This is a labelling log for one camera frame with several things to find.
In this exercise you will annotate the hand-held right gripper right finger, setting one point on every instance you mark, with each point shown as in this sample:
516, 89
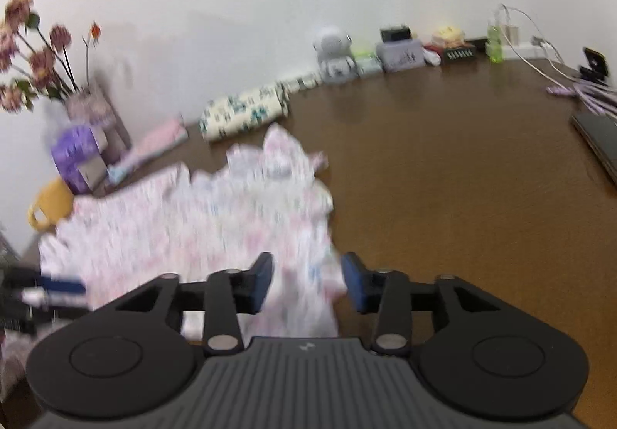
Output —
354, 284

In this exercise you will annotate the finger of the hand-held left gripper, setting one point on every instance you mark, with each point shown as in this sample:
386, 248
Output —
62, 286
67, 302

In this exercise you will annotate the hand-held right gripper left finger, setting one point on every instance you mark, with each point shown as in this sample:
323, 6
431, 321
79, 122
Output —
262, 282

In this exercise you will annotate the pink floral dress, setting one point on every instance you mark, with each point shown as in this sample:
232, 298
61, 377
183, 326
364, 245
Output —
193, 226

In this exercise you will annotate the yellow mug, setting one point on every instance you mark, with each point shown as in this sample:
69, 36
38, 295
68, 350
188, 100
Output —
53, 205

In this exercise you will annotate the purple white tissue box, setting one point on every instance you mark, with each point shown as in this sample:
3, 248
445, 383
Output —
86, 176

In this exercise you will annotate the purple soft tissue pack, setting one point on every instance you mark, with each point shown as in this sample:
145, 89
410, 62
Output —
77, 144

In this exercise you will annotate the pink purple shorts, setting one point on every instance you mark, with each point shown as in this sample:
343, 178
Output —
149, 144

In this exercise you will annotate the folded cream floral cloth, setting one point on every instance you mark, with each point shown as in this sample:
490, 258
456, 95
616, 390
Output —
243, 113

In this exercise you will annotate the pink mottled vase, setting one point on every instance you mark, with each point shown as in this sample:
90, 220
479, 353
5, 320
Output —
96, 113

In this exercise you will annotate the white plug adapter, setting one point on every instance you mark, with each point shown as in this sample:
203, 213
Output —
301, 82

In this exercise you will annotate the green white small boxes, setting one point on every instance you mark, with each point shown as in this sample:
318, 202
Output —
367, 62

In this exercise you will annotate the dried rose bouquet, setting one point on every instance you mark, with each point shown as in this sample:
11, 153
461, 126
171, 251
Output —
38, 57

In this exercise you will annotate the grey tin box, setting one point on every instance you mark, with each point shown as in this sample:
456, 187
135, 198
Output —
400, 56

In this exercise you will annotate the white robot speaker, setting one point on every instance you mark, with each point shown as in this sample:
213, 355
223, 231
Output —
332, 53

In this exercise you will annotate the red and black small boxes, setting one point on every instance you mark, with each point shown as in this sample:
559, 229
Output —
459, 55

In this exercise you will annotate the black charger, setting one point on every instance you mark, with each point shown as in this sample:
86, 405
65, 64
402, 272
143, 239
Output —
395, 34

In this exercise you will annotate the green liquid bottle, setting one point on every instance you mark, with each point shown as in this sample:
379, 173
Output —
494, 43

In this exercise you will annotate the dark laptop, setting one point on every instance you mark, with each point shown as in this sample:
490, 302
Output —
600, 139

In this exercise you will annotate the white power strip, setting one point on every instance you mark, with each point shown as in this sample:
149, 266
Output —
528, 48

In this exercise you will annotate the black phone holder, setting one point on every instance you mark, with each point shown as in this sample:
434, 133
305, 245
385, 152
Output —
594, 65

